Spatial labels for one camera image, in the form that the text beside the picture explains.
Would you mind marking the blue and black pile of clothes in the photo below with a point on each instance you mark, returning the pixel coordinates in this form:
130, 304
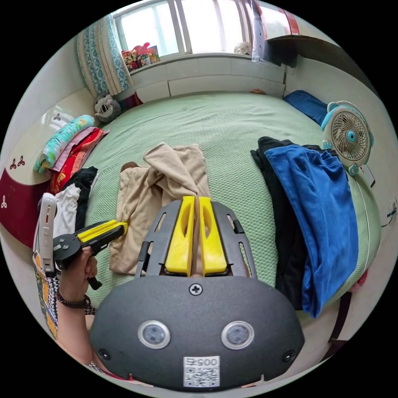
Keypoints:
317, 199

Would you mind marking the window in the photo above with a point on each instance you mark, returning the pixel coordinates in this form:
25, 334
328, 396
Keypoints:
202, 25

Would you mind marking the white and black pile of clothes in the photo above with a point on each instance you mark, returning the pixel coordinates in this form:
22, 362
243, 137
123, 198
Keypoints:
66, 202

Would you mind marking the teal patterned curtain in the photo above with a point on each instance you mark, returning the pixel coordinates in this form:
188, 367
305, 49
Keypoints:
99, 56

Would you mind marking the person's left forearm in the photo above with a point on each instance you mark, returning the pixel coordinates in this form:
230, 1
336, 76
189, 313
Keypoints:
73, 329

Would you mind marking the red patterned pillow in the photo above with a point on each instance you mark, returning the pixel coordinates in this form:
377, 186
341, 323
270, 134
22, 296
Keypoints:
71, 169

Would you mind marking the bed with green quilt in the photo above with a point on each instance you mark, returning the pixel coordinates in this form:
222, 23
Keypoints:
224, 130

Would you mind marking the green printed rolled blanket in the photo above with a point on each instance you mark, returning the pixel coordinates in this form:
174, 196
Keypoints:
62, 140

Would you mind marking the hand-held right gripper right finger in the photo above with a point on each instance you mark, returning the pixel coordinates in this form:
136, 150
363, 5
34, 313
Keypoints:
212, 242

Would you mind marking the white and red headboard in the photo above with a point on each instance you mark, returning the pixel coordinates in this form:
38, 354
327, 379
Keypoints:
18, 199

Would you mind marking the small white fan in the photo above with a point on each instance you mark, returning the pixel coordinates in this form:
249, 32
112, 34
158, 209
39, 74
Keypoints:
242, 48

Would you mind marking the dark brown shelf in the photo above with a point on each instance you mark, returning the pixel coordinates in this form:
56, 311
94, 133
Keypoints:
289, 49

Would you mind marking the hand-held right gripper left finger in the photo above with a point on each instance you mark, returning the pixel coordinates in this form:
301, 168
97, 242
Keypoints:
182, 239

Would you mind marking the person's body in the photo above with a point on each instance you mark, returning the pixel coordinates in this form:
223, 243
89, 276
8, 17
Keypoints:
46, 306

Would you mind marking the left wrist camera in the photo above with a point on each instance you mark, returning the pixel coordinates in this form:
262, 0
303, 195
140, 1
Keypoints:
46, 230

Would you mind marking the light brown t-shirt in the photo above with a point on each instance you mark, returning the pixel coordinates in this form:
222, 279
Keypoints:
146, 192

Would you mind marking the person's left hand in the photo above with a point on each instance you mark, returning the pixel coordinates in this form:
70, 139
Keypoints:
76, 280

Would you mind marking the colourful toy set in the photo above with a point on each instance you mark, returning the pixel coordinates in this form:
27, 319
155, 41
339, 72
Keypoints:
140, 57

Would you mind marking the blue and white fan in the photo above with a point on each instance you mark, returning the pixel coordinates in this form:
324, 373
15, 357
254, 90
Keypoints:
349, 135

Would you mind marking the grey stuffed toy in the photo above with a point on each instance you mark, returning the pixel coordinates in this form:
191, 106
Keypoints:
107, 107

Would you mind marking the dark blue pillow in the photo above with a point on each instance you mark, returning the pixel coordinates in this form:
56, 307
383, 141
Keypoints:
306, 105

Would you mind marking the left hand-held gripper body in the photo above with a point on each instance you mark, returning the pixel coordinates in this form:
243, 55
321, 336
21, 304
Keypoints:
65, 248

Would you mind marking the pink pillow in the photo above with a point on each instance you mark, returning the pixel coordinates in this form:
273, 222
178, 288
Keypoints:
78, 142

